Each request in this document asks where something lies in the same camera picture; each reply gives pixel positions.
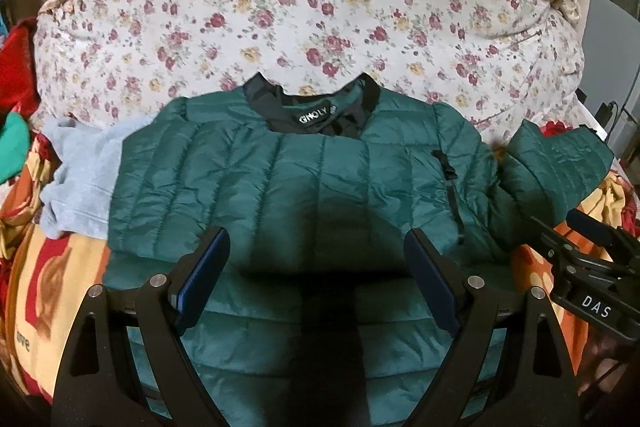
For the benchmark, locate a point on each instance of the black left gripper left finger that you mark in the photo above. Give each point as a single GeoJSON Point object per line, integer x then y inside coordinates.
{"type": "Point", "coordinates": [98, 382]}

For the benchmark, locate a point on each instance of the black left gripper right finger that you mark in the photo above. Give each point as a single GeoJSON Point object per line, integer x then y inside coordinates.
{"type": "Point", "coordinates": [508, 363]}

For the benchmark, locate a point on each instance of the green quilted puffer jacket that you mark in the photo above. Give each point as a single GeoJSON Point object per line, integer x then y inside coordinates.
{"type": "Point", "coordinates": [316, 319]}

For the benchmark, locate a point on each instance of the orange red patterned blanket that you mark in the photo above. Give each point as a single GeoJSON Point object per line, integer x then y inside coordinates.
{"type": "Point", "coordinates": [43, 281]}

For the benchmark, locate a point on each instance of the light blue fleece garment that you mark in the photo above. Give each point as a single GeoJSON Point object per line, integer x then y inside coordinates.
{"type": "Point", "coordinates": [78, 198]}

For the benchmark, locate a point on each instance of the bright green garment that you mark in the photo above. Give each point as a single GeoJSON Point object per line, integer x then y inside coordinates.
{"type": "Point", "coordinates": [14, 146]}

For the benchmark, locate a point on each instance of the red garment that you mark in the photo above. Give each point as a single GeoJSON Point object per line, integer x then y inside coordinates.
{"type": "Point", "coordinates": [18, 84]}

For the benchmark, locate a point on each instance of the floral white bed quilt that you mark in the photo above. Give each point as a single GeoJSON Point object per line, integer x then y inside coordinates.
{"type": "Point", "coordinates": [498, 62]}

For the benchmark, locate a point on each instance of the grey appliance with cable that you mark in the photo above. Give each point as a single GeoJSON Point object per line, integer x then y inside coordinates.
{"type": "Point", "coordinates": [610, 82]}

